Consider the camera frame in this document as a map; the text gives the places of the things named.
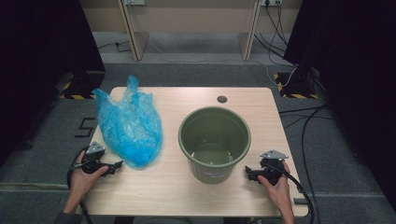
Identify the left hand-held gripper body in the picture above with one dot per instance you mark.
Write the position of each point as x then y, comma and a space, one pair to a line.
93, 148

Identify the person's right hand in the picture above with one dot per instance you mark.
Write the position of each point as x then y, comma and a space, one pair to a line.
281, 191

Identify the wooden panel leg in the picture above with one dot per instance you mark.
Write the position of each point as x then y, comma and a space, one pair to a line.
247, 40
137, 40

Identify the black yellow striped base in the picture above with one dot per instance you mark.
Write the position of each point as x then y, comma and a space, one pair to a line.
295, 88
81, 85

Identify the white wall outlet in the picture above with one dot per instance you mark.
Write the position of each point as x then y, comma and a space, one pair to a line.
134, 2
271, 2

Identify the person's left hand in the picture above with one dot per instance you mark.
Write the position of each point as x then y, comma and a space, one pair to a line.
81, 183

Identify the green plastic bucket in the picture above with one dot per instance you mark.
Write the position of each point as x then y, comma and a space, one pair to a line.
214, 132

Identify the blue plastic bag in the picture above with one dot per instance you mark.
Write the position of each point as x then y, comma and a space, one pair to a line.
130, 130

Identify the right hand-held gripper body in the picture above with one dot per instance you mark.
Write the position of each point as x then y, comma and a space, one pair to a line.
272, 169

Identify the black curtain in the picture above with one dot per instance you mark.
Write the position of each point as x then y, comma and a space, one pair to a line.
358, 77
40, 62

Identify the wooden back board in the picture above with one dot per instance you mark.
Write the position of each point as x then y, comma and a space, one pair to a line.
190, 15

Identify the grey round table grommet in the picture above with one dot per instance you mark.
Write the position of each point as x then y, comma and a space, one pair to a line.
222, 99

